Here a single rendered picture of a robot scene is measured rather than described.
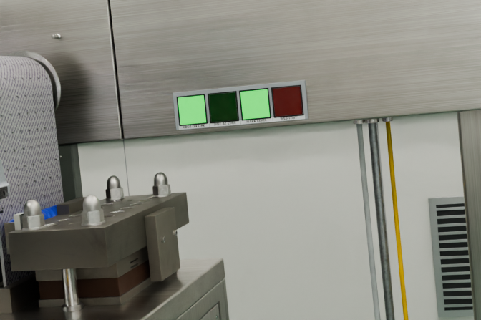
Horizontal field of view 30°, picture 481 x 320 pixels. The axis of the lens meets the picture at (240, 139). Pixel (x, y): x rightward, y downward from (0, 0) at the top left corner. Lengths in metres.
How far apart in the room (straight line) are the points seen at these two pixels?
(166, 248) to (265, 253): 2.58
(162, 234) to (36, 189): 0.24
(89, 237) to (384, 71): 0.60
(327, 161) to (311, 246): 0.39
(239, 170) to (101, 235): 2.74
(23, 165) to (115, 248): 0.26
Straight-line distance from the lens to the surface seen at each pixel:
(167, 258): 1.54
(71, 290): 1.42
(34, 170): 1.59
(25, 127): 1.57
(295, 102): 1.61
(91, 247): 1.36
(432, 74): 1.59
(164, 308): 1.40
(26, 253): 1.41
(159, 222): 1.51
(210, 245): 4.16
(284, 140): 4.01
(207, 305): 1.62
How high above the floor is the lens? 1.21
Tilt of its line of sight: 3 degrees down
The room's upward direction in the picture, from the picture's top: 5 degrees counter-clockwise
